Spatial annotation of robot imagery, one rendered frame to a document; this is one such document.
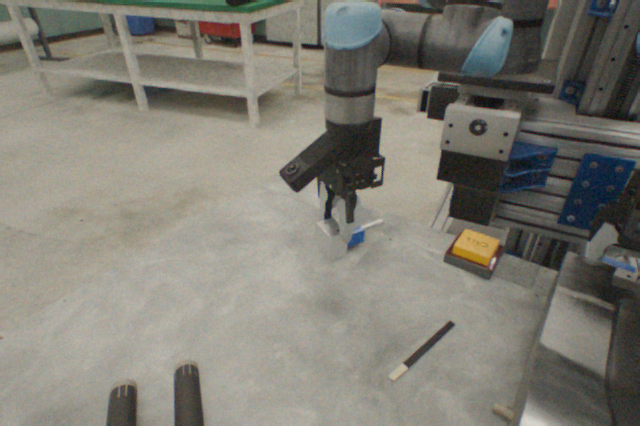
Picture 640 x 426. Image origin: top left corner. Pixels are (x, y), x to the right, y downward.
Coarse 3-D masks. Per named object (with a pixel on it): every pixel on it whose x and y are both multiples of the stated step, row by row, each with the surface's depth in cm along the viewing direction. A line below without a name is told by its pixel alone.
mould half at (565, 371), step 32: (576, 256) 58; (576, 288) 53; (608, 288) 53; (544, 320) 51; (576, 320) 49; (608, 320) 49; (544, 352) 45; (576, 352) 46; (544, 384) 39; (576, 384) 41; (544, 416) 34; (576, 416) 35; (608, 416) 36
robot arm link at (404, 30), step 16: (384, 16) 58; (400, 16) 58; (416, 16) 58; (400, 32) 58; (416, 32) 57; (400, 48) 58; (416, 48) 57; (384, 64) 61; (400, 64) 61; (416, 64) 59
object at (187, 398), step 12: (192, 360) 52; (180, 372) 49; (192, 372) 49; (180, 384) 47; (192, 384) 47; (180, 396) 46; (192, 396) 46; (180, 408) 44; (192, 408) 44; (180, 420) 43; (192, 420) 42
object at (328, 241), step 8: (320, 224) 71; (328, 224) 71; (336, 224) 71; (368, 224) 75; (376, 224) 76; (320, 232) 71; (328, 232) 69; (336, 232) 69; (360, 232) 72; (320, 240) 72; (328, 240) 69; (336, 240) 69; (352, 240) 72; (360, 240) 73; (320, 248) 73; (328, 248) 70; (336, 248) 70; (344, 248) 71; (328, 256) 71; (336, 256) 71
